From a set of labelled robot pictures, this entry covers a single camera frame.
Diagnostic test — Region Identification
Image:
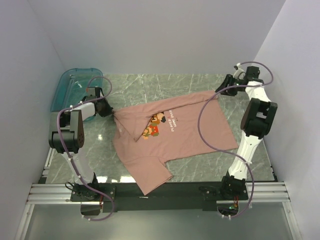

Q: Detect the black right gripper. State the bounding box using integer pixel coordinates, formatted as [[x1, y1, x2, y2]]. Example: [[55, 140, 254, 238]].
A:
[[214, 74, 244, 97]]

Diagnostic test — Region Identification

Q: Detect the pink t shirt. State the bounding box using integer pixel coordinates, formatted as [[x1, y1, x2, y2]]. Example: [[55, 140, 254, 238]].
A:
[[113, 90, 238, 195]]

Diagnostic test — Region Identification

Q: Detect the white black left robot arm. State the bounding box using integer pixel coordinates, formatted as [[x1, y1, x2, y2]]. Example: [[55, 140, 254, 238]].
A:
[[48, 86, 113, 202]]

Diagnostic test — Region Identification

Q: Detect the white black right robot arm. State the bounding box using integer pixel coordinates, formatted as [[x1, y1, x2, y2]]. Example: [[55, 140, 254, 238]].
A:
[[217, 63, 278, 200]]

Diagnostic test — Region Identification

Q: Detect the teal transparent plastic bin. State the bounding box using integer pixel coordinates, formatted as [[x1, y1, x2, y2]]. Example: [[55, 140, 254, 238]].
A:
[[49, 68, 103, 126]]

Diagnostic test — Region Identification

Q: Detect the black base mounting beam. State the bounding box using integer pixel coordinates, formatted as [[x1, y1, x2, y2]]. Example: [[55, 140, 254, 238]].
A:
[[65, 181, 249, 216]]

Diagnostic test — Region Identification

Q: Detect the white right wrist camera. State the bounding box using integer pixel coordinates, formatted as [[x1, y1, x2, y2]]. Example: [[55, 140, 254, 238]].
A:
[[233, 62, 246, 80]]

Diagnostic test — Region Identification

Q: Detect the aluminium frame rail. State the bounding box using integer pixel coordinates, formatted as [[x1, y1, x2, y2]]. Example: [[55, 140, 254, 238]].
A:
[[26, 182, 291, 205]]

